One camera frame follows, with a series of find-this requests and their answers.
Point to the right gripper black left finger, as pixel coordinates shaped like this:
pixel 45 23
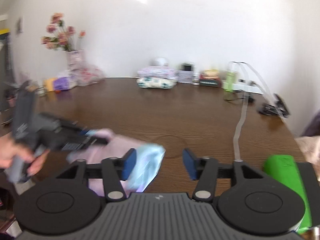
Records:
pixel 112 171

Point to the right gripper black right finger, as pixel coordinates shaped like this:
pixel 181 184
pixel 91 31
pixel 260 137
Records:
pixel 206 171

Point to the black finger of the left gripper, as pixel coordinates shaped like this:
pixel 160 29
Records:
pixel 89 140

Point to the pink blue purple mesh garment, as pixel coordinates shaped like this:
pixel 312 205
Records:
pixel 140 168

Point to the person's left hand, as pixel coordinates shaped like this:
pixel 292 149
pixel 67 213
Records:
pixel 10 149

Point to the yellow box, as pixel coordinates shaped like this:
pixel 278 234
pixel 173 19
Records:
pixel 49 84

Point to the purple tissue pack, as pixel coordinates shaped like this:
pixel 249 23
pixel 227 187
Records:
pixel 64 83

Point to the patterned plastic bag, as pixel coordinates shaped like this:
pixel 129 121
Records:
pixel 82 74

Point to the green cylindrical case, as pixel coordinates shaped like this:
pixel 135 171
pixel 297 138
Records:
pixel 284 169

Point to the white teal floral folded cloth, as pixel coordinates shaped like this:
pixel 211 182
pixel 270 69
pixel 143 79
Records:
pixel 155 82

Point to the green liquid bottle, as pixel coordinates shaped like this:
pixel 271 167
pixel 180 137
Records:
pixel 230 76

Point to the dark green labelled box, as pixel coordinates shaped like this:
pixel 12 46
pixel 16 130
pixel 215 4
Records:
pixel 210 82

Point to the white power strip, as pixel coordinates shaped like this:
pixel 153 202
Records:
pixel 247 88

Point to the pink floral folded cloth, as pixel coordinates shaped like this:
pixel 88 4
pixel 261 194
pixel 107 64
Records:
pixel 156 71

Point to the white decorated box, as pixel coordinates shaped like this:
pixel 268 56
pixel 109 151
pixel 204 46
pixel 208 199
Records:
pixel 185 76

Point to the pink artificial flowers in vase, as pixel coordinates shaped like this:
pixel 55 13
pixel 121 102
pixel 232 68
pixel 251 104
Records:
pixel 64 37

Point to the white round lamp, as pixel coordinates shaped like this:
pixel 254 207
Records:
pixel 160 62

